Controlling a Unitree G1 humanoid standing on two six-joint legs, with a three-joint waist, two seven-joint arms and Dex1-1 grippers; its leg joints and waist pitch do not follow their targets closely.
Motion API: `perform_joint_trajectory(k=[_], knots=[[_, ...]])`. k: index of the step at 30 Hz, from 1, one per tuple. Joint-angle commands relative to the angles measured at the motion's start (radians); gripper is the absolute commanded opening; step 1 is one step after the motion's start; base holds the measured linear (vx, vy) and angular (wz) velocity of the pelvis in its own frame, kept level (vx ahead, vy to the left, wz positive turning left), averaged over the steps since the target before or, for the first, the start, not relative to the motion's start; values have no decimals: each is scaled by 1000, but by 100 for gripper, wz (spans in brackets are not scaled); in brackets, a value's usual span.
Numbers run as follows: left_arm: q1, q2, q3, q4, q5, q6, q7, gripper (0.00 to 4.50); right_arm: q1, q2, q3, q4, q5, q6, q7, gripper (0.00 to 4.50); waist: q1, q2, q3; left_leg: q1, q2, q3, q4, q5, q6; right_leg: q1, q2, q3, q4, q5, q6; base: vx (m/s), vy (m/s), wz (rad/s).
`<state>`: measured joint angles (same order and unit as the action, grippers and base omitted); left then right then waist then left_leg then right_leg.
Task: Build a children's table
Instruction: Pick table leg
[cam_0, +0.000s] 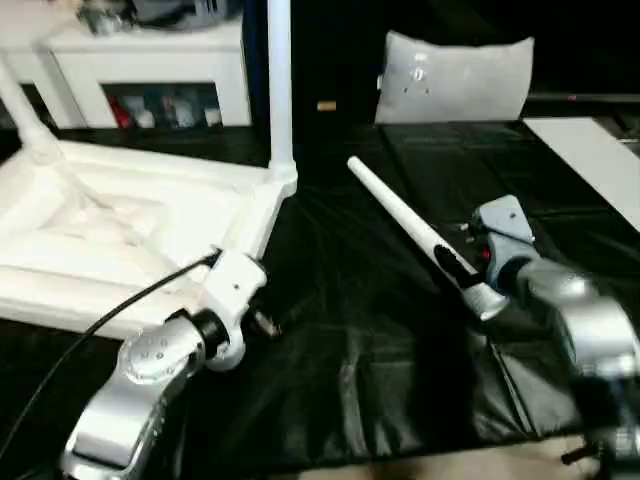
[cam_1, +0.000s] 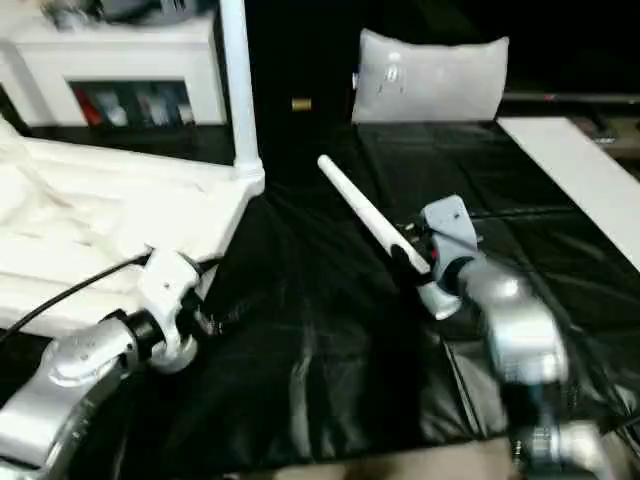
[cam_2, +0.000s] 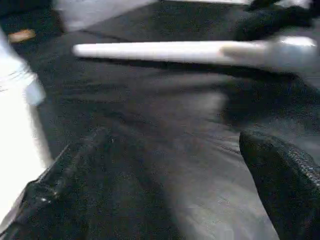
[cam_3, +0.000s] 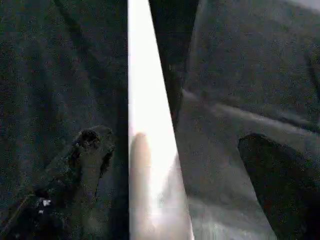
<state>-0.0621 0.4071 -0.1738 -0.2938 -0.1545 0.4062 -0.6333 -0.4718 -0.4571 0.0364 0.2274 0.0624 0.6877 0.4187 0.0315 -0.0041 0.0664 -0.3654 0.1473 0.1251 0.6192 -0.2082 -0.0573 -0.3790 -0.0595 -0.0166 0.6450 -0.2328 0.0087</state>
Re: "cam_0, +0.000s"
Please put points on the white plastic table leg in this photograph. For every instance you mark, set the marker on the white plastic table leg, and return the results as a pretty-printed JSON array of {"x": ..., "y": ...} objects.
[
  {"x": 395, "y": 205},
  {"x": 27, "y": 120},
  {"x": 280, "y": 90}
]

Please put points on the white plastic table top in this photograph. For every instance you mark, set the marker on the white plastic table top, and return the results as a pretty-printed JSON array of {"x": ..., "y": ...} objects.
[{"x": 100, "y": 225}]

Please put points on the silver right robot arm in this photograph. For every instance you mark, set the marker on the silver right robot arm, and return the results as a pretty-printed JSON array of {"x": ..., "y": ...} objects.
[{"x": 590, "y": 320}]

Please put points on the black work mat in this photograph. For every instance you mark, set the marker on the black work mat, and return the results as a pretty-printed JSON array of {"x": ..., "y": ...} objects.
[{"x": 375, "y": 375}]

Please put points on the white flat board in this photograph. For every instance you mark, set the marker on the white flat board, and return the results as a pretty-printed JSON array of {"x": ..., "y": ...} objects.
[{"x": 590, "y": 155}]

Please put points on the grey cushion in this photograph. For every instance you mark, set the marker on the grey cushion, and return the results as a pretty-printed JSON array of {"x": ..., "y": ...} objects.
[{"x": 460, "y": 80}]

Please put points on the white sideboard with glass doors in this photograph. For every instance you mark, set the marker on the white sideboard with glass doors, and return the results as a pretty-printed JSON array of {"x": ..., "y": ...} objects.
[{"x": 150, "y": 60}]

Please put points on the grey rounded bag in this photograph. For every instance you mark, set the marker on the grey rounded bag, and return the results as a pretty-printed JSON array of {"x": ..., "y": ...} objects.
[{"x": 185, "y": 10}]

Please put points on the dark clutter pile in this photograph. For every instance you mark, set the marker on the dark clutter pile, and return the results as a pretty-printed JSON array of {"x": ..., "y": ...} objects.
[{"x": 100, "y": 20}]

